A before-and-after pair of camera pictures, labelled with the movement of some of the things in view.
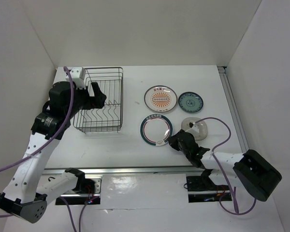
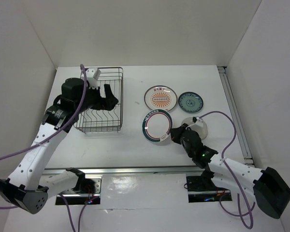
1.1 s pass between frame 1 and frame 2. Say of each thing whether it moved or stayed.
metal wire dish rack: stayed
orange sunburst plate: stayed
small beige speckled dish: stayed
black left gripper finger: moved
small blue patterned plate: stayed
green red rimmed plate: moved
